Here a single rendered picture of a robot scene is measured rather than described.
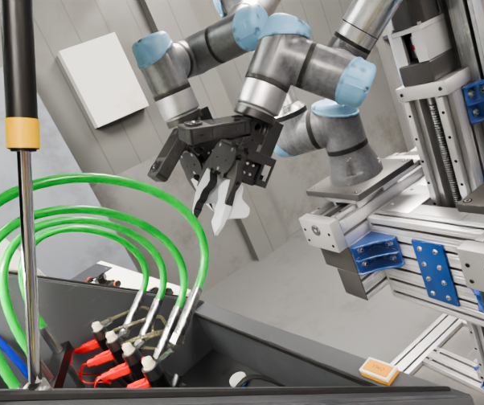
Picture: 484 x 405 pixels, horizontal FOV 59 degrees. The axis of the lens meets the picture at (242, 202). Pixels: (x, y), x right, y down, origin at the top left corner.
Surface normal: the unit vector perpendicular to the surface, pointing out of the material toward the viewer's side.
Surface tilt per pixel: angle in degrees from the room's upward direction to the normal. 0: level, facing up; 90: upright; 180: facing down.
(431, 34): 90
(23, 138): 89
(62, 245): 82
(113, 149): 90
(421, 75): 90
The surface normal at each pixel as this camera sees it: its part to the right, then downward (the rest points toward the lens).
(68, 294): 0.60, 0.00
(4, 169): 0.42, -0.04
